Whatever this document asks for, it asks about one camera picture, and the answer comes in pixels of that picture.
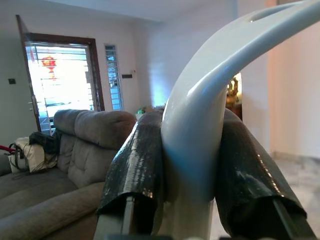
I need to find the red strap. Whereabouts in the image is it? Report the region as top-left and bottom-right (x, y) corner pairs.
(0, 144), (16, 154)

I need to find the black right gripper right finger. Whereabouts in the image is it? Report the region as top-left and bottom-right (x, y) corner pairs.
(215, 108), (318, 240)

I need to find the narrow louvred window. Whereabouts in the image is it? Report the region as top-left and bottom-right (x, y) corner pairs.
(104, 44), (125, 112)

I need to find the dark brown entrance door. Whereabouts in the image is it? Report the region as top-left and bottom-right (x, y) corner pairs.
(15, 14), (43, 133)

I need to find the dark brown door frame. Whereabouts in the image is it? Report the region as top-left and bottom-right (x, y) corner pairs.
(23, 32), (106, 133)

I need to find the cream long-handled dustpan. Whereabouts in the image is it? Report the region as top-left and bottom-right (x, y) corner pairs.
(159, 0), (320, 240)

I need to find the cream bag with dark straps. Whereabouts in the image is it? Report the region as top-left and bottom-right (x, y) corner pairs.
(7, 136), (59, 174)

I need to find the black cloth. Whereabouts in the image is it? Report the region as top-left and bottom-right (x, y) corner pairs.
(29, 131), (62, 155)

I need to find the dark wooden cabinet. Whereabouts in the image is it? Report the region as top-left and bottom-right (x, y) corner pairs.
(225, 103), (243, 121)

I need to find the grey fabric sofa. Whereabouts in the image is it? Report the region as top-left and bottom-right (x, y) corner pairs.
(0, 109), (138, 240)

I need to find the metal security grille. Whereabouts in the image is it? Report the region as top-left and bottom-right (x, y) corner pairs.
(26, 42), (95, 131)

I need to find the gold statue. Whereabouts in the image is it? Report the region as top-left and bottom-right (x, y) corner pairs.
(225, 76), (243, 106)

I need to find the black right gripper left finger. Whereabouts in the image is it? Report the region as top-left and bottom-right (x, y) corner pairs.
(93, 110), (166, 240)

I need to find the red hanging lantern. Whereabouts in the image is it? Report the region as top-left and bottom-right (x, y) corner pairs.
(40, 56), (58, 81)

